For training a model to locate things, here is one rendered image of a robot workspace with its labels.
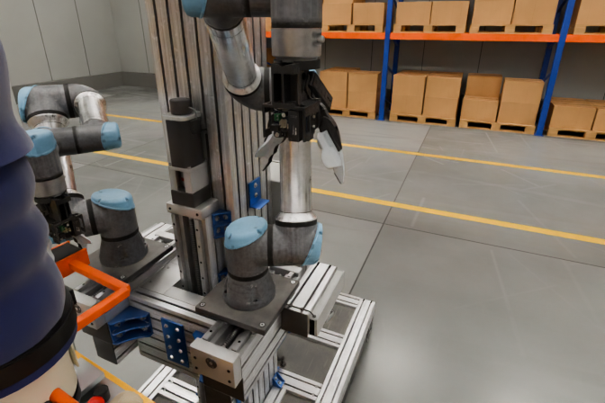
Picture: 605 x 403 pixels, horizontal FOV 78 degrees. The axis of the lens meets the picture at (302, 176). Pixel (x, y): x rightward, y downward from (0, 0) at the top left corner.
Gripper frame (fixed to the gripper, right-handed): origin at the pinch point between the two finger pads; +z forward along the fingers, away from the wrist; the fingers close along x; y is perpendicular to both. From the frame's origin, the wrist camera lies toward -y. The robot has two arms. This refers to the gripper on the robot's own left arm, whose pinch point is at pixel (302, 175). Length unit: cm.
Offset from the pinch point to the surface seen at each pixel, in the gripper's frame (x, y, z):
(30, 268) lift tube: -31.2, 29.8, 8.8
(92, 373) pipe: -38, 22, 42
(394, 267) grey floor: -8, -198, 152
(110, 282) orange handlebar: -48, 7, 33
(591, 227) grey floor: 149, -335, 152
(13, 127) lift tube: -33.1, 25.3, -11.5
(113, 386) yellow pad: -34, 21, 45
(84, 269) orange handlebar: -58, 5, 33
